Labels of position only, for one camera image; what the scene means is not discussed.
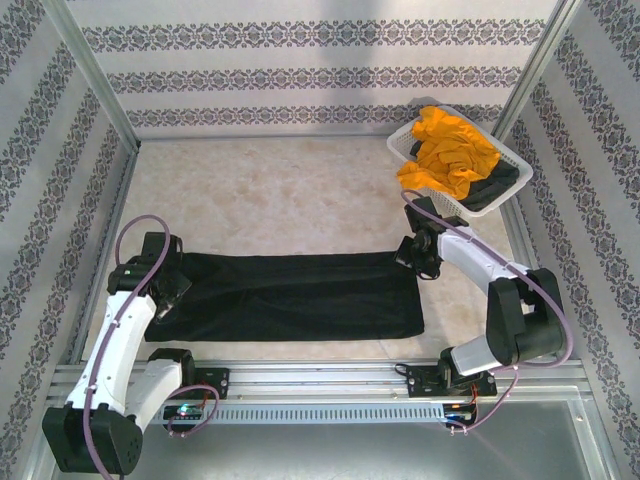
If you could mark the orange t-shirt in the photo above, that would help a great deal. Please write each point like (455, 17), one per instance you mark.
(450, 150)

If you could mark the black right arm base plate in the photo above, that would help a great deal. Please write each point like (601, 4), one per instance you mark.
(425, 382)

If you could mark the dark grey t-shirt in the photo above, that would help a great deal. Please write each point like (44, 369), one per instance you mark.
(492, 192)

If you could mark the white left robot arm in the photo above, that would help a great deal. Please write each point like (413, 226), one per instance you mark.
(125, 330)

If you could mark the aluminium frame post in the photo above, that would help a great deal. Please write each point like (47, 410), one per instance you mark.
(95, 75)
(535, 70)

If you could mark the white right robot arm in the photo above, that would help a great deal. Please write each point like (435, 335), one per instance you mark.
(470, 252)

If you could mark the white plastic basket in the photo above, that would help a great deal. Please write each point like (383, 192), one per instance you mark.
(445, 202)

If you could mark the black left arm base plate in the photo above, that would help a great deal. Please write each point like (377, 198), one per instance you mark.
(212, 382)

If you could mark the aluminium mounting rail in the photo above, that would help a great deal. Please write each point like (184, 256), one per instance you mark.
(320, 377)

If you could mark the black t-shirt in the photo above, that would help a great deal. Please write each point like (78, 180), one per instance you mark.
(300, 295)

